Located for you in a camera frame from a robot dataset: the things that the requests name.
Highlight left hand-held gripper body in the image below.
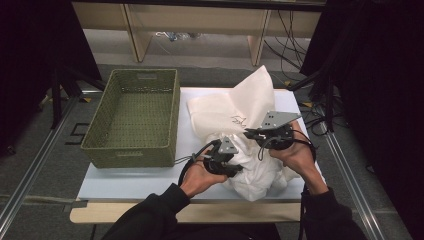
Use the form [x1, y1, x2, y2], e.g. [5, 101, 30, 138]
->
[203, 135, 240, 177]

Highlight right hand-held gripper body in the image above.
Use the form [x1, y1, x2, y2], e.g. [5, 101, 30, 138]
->
[256, 110, 303, 151]

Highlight cream mesh laundry bag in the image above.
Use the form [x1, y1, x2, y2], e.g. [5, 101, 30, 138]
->
[186, 64, 301, 149]

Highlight green woven basket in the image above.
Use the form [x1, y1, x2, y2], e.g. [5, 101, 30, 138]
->
[80, 68, 181, 169]

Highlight person's left hand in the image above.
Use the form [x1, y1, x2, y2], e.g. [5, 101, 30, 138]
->
[179, 153, 230, 200]

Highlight person's right hand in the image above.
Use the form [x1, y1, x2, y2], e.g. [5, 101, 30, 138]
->
[268, 120, 318, 188]

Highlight person's dark lap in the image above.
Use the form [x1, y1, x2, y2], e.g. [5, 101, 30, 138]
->
[173, 222, 282, 240]

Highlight black metal stand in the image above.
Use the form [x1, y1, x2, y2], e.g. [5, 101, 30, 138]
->
[49, 64, 106, 130]
[286, 68, 336, 133]

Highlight black curtain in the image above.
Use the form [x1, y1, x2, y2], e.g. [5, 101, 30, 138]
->
[0, 0, 103, 158]
[299, 0, 424, 240]

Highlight clear plastic clutter under desk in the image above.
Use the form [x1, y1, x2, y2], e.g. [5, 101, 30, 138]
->
[154, 31, 202, 42]

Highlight light wooden desk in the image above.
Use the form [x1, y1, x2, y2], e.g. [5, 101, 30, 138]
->
[71, 1, 323, 67]

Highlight left hand-held gripper black cable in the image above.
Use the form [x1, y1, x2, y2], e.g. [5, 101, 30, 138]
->
[173, 139, 223, 188]

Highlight hand-held gripper black cable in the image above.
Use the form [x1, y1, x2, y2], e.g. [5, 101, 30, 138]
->
[258, 128, 318, 240]
[173, 139, 223, 188]

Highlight right hand-held gripper black cable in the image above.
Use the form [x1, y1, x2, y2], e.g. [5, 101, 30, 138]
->
[258, 128, 318, 240]

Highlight black cables on floor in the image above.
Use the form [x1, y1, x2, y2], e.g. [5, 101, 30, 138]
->
[299, 99, 332, 138]

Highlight bundle of hanging black cables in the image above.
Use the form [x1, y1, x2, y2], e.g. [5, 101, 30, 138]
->
[263, 9, 308, 73]

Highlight aluminium floor rail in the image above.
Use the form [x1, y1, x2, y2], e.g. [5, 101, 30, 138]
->
[316, 103, 388, 240]
[0, 96, 82, 231]

